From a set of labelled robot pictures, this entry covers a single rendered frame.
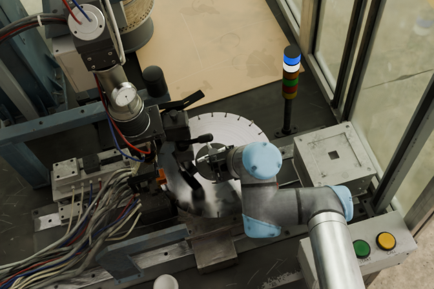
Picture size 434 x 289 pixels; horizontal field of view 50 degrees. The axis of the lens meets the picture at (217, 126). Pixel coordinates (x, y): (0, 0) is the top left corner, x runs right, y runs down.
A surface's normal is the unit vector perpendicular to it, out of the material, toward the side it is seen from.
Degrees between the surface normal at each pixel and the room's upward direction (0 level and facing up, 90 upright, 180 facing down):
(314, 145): 0
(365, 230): 0
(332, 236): 21
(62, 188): 90
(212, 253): 0
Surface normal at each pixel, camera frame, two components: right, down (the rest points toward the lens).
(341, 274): -0.18, -0.77
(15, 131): -0.09, -0.52
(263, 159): 0.28, -0.12
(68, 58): 0.27, 0.81
